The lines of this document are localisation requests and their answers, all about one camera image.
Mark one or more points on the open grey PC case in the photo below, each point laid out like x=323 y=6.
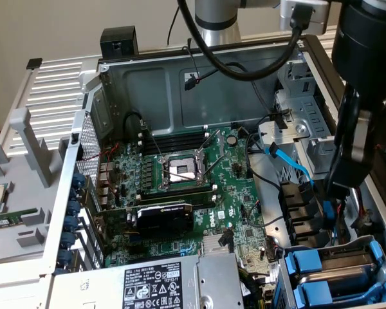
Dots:
x=148 y=96

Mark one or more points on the green motherboard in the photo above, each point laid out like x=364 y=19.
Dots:
x=225 y=167

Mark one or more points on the empty blue disk bracket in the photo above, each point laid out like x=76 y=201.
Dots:
x=310 y=291

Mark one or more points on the black RAM slot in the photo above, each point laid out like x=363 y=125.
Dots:
x=177 y=138
x=204 y=201
x=177 y=191
x=177 y=145

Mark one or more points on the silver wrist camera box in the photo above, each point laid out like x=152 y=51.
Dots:
x=286 y=13

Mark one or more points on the hard disk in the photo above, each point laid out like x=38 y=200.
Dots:
x=341 y=272

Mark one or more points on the blue expansion slot clip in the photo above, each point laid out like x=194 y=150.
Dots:
x=70 y=224
x=68 y=240
x=73 y=208
x=76 y=194
x=79 y=179
x=65 y=258

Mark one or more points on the open metal socket cover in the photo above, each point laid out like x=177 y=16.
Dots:
x=201 y=161

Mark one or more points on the silver rear port block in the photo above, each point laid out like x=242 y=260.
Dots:
x=103 y=190

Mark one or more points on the thin metal locking lever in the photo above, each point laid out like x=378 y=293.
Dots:
x=152 y=142

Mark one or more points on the green RAM stick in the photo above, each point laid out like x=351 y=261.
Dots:
x=6 y=219

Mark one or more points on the CPU socket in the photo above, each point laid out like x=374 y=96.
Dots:
x=180 y=169

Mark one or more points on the round coin battery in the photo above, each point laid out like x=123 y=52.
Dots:
x=232 y=139

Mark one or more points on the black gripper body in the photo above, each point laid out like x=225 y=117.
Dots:
x=366 y=42

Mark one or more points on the silver metal drive cage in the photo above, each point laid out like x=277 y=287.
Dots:
x=308 y=109

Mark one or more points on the grey plastic parts rack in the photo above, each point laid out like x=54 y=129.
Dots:
x=29 y=193

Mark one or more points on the black box behind case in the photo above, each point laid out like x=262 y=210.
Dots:
x=119 y=42

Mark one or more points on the grey metal disk bay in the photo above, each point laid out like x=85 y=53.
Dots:
x=287 y=289

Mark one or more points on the silver power supply unit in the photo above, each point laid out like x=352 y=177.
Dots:
x=99 y=289

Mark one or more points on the silver finned heatsink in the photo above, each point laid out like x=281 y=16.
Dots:
x=210 y=244

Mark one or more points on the black graphics card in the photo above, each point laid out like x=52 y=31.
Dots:
x=164 y=220

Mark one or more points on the small black table clip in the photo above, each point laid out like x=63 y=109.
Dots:
x=34 y=63

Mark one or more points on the grey plastic latch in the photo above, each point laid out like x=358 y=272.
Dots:
x=321 y=151

